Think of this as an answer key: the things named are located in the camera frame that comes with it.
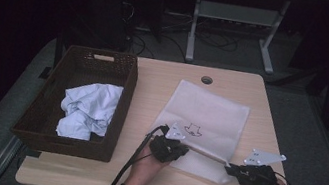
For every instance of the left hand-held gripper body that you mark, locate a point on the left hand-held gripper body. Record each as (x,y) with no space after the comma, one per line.
(164,150)

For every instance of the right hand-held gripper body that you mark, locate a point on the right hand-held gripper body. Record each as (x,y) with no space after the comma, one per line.
(256,179)

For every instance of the white mesh laundry bag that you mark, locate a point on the white mesh laundry bag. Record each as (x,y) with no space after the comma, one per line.
(213,114)

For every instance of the white shirt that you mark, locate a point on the white shirt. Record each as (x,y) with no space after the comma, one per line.
(88,110)

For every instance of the brown woven basket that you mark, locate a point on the brown woven basket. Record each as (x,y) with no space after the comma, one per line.
(82,105)

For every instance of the person's left hand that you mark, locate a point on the person's left hand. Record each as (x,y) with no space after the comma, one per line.
(144,172)

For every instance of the black metal stand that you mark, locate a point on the black metal stand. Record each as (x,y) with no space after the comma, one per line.
(328,99)

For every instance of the white metal frame table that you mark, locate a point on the white metal frame table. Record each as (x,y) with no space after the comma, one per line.
(236,13)

